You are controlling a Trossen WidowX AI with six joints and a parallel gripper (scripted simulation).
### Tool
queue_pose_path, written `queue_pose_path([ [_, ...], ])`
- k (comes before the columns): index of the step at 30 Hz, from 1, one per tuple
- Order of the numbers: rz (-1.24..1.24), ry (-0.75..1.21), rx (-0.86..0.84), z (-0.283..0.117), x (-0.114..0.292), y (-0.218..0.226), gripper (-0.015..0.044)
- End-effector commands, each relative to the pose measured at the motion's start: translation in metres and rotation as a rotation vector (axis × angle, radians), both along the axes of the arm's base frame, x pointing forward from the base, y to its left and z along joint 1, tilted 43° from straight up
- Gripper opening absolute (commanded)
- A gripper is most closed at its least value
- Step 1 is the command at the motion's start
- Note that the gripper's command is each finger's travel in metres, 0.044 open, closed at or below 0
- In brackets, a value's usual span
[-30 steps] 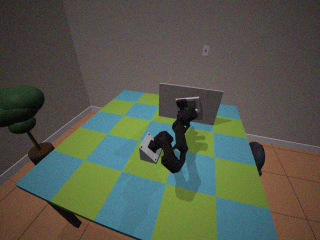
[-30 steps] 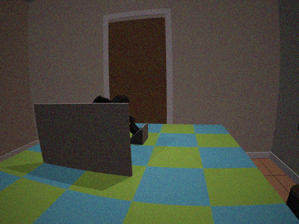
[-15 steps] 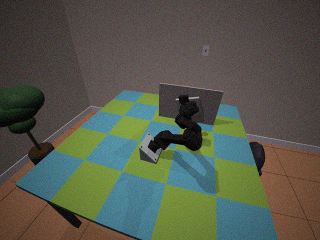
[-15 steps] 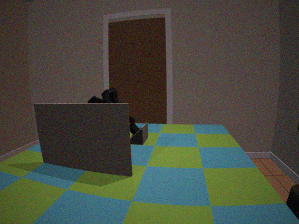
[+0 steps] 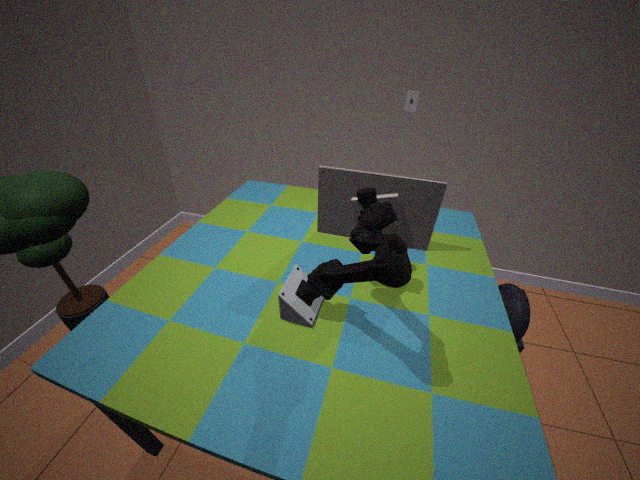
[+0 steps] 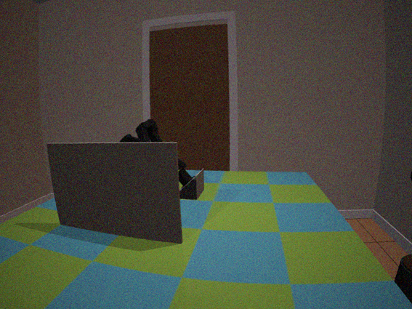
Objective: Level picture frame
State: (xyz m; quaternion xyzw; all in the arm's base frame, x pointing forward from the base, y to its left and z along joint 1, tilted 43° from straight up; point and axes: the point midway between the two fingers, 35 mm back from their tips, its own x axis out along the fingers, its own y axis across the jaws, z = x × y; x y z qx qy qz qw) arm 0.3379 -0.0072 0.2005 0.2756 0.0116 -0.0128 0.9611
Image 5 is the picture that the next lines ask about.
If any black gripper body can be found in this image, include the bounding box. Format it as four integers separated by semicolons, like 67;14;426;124
357;187;377;221

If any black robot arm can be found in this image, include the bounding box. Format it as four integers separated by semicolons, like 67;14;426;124
295;201;412;307

